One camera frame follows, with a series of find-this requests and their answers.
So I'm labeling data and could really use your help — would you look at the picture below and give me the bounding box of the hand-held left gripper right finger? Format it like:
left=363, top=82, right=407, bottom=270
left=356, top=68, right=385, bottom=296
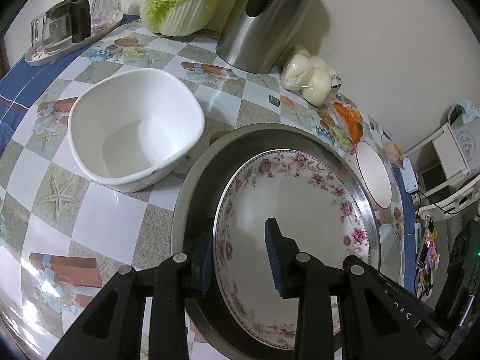
left=264, top=217, right=414, bottom=360

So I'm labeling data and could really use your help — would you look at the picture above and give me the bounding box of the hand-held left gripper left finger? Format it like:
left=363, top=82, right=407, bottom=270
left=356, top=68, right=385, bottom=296
left=49, top=217, right=217, bottom=360

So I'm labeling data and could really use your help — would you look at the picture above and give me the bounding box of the pink floral rim plate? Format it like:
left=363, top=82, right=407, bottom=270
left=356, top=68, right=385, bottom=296
left=213, top=150, right=372, bottom=349

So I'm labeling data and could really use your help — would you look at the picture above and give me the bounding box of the round steel tray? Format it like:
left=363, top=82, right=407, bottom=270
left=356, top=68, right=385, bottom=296
left=170, top=123, right=383, bottom=360

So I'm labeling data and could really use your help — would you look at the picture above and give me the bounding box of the red rim strawberry bowl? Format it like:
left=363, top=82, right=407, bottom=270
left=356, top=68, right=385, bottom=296
left=354, top=140, right=393, bottom=210

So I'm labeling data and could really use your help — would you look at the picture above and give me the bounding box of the white square bowl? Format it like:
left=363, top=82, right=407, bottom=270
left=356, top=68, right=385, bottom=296
left=67, top=68, right=206, bottom=193

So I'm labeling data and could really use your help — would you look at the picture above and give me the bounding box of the pile of colourful toys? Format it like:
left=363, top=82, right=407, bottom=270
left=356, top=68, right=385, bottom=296
left=413, top=215, right=442, bottom=301

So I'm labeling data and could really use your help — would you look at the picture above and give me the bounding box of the white power adapter box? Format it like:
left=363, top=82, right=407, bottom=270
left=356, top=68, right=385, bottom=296
left=399, top=157, right=419, bottom=195

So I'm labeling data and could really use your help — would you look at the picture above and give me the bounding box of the white printed box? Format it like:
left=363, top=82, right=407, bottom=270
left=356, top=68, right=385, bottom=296
left=452, top=118, right=480, bottom=170

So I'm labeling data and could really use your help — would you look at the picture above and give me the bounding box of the white chair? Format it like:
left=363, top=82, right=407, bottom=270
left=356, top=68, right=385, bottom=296
left=403, top=105, right=480, bottom=215

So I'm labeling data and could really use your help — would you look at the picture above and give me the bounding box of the orange snack packet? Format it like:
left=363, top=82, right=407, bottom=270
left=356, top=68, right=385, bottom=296
left=332, top=101, right=365, bottom=145
left=382, top=135, right=404, bottom=166

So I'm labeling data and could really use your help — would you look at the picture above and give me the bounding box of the teal cloth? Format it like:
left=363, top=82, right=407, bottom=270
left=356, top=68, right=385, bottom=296
left=455, top=100, right=479, bottom=125

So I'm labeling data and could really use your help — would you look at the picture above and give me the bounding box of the bag of steamed buns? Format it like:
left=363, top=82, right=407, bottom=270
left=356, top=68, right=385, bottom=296
left=281, top=44, right=343, bottom=106

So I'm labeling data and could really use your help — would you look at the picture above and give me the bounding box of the steel thermos jug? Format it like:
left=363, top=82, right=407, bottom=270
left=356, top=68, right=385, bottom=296
left=215, top=0, right=324, bottom=75

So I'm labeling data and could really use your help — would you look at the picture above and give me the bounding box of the clear glass tray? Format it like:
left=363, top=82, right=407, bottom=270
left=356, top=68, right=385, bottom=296
left=25, top=7, right=124, bottom=67

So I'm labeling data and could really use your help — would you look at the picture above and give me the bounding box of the napa cabbage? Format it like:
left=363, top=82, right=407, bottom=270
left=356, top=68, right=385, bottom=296
left=140, top=0, right=235, bottom=37

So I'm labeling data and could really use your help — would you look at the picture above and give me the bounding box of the clear glass cup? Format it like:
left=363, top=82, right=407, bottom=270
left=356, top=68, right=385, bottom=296
left=31, top=11, right=74, bottom=56
left=83, top=0, right=121, bottom=34

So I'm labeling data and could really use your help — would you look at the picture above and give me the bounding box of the black charger cable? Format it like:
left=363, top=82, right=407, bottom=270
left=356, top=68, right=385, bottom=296
left=415, top=189, right=480, bottom=211

